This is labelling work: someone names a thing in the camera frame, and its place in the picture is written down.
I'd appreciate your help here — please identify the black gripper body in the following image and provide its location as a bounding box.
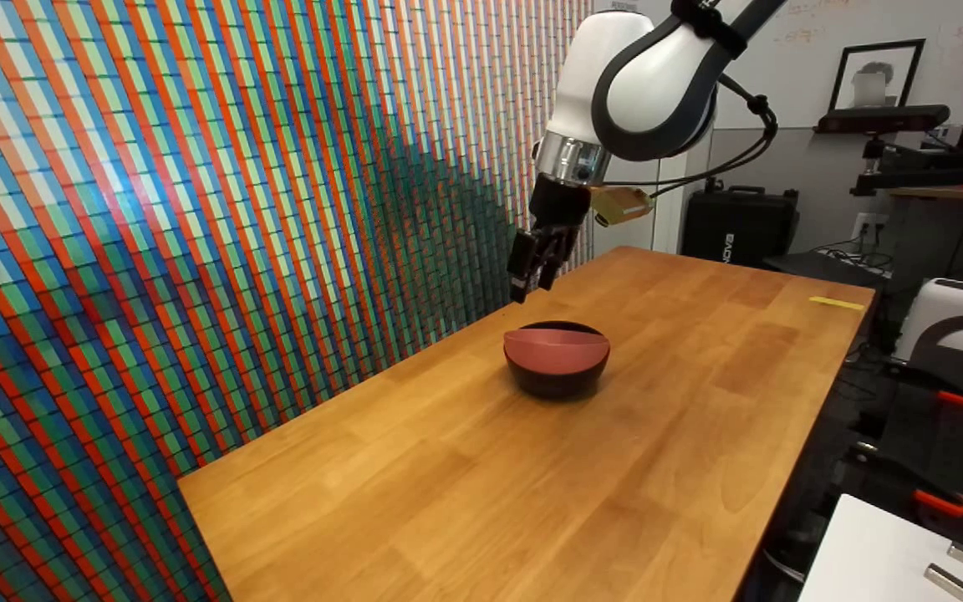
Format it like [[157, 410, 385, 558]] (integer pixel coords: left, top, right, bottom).
[[525, 174, 599, 243]]

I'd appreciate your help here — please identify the orange handled clamp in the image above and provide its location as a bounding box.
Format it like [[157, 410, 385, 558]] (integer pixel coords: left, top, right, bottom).
[[887, 356, 963, 414], [845, 440, 963, 526]]

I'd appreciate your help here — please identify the framed portrait picture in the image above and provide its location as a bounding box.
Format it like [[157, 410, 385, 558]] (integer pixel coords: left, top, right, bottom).
[[826, 36, 928, 113]]

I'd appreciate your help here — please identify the tan wrist camera box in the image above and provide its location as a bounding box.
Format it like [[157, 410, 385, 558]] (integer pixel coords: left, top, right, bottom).
[[588, 185, 655, 229]]

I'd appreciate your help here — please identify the pink bowl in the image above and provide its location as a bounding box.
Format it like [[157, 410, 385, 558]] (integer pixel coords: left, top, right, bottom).
[[502, 316, 615, 379]]

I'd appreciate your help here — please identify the black perforated breadboard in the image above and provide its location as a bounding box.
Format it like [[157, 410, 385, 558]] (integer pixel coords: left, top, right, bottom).
[[740, 240, 963, 602]]

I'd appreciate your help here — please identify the black camera bar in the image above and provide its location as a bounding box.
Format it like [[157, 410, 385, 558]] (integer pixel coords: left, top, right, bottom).
[[814, 101, 953, 136]]

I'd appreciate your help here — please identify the white paper sheet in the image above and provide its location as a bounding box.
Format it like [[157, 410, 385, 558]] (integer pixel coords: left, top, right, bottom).
[[796, 491, 963, 602]]

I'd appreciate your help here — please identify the grey marker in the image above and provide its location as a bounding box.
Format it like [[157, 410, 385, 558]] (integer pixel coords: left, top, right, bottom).
[[920, 558, 963, 596]]

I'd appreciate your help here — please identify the yellow tape strip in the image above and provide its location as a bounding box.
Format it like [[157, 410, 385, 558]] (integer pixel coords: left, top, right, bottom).
[[802, 291, 870, 315]]

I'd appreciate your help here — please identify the black hard case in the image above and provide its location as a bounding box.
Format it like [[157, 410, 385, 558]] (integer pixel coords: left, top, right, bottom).
[[679, 179, 806, 272]]

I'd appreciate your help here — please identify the black bowl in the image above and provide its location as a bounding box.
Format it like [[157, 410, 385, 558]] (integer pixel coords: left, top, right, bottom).
[[505, 343, 611, 404]]

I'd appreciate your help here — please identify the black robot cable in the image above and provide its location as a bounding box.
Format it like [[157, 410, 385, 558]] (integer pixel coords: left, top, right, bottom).
[[653, 69, 782, 201]]

